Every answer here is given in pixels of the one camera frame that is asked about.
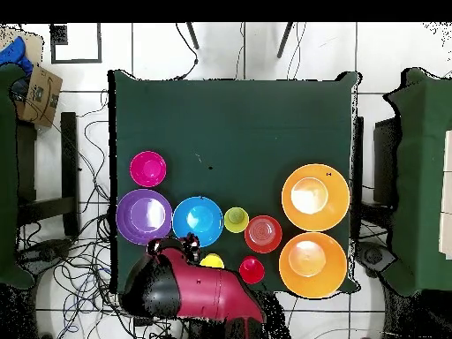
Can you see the blue bowl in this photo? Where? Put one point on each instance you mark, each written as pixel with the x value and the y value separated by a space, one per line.
pixel 197 217

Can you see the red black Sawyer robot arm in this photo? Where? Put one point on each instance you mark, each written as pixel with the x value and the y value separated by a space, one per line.
pixel 208 289

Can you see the yellow-green cup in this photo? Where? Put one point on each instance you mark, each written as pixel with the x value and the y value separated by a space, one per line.
pixel 236 220

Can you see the small red-orange bowl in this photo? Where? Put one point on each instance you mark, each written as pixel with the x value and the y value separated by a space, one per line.
pixel 263 234

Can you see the dark green table cloth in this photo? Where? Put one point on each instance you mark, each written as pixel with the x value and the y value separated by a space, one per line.
pixel 229 123

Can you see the yellow cup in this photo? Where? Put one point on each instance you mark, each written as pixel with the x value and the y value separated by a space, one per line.
pixel 212 261

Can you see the small pink bowl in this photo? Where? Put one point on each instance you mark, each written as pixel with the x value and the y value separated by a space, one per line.
pixel 147 168

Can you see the red cup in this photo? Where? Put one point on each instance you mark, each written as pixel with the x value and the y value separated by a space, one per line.
pixel 251 270

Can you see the purple bowl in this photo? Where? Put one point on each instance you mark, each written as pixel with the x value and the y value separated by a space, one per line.
pixel 141 215

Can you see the large orange bowl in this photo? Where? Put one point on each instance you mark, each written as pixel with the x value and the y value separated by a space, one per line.
pixel 335 212
pixel 332 279

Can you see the black tripod leg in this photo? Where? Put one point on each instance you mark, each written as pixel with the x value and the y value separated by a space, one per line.
pixel 284 40
pixel 192 35

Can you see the black stand panel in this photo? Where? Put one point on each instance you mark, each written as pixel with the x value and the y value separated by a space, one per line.
pixel 386 162

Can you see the black wheeled floor base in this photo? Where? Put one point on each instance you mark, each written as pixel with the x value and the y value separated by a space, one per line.
pixel 46 252
pixel 374 256

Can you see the green covered side table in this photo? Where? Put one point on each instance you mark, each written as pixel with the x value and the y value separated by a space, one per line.
pixel 423 176
pixel 7 176

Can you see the cardboard box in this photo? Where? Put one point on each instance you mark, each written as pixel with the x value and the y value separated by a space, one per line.
pixel 40 95

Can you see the white box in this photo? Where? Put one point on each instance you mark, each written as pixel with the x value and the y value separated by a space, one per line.
pixel 446 194

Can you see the blue cloth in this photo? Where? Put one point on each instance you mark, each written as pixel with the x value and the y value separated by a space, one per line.
pixel 14 53

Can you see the black bench frame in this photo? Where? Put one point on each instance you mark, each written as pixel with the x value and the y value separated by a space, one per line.
pixel 69 159

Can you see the black square floor frame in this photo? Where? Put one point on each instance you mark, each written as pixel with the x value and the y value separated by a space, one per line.
pixel 76 61

